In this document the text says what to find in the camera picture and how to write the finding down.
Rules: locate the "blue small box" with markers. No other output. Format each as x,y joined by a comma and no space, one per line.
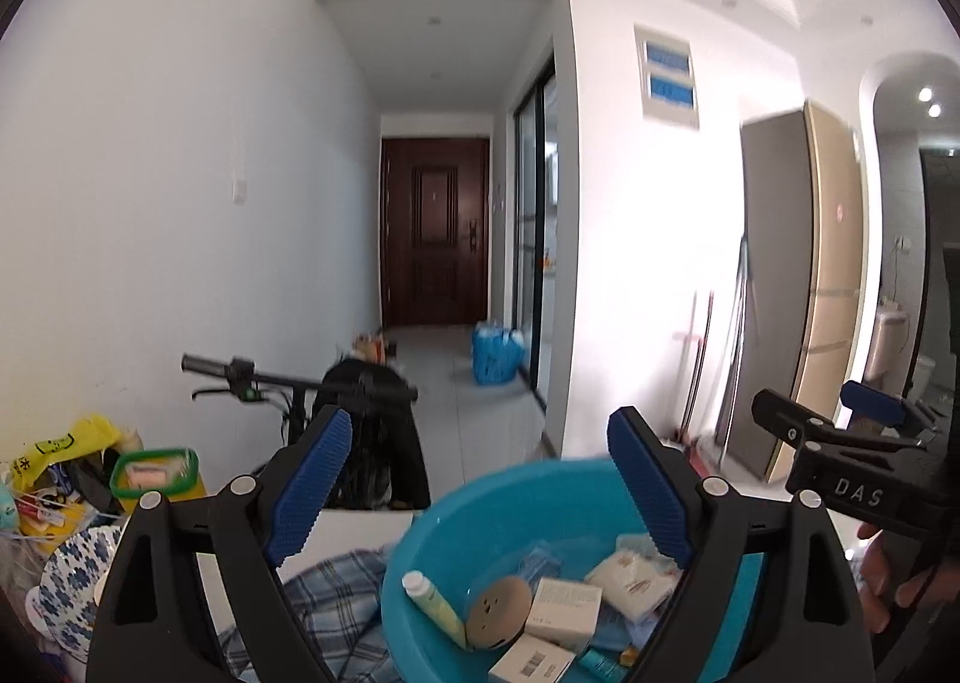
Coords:
600,664

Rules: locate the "white wall outlet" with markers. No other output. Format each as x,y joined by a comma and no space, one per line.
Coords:
904,245

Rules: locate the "teal plastic item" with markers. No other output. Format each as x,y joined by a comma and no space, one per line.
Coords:
6,507

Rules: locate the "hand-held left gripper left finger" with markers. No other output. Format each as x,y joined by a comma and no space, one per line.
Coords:
315,488

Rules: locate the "brown entrance door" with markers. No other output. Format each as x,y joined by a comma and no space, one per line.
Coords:
435,233

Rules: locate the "blue floral ceramic bowl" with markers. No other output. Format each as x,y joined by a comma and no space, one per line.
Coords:
75,570

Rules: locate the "person's right hand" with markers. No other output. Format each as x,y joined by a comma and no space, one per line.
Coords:
896,563

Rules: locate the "black framed glass door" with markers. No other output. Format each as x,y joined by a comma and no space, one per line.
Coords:
536,241

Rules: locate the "white blue wall panel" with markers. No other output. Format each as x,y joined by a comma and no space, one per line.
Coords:
667,76

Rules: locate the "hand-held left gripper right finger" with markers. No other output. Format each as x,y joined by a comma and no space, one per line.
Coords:
649,488

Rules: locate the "blue plaid cloth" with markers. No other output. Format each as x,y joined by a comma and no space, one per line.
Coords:
330,593

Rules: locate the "orange cardboard box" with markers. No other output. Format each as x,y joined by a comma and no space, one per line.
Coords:
369,347

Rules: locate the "blue plastic basin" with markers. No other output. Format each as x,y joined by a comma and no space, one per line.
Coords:
480,533

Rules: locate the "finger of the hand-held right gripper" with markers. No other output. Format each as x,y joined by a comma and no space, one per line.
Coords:
787,417
874,402

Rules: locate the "yellow container with green lid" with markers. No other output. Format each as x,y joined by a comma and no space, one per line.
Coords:
154,473

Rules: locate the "beige refrigerator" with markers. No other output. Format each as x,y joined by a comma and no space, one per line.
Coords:
832,241

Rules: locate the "clear plastic packet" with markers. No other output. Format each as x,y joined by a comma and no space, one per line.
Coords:
538,563

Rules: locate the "pale green tube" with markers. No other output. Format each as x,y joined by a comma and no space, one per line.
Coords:
439,612

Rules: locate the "plain white box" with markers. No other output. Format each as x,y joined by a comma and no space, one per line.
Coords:
562,604

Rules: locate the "yellow plastic bag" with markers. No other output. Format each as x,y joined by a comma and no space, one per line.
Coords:
67,443

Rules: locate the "blue bag on floor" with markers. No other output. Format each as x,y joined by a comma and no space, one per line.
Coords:
495,353

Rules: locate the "black bag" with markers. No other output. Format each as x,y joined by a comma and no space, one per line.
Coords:
390,450

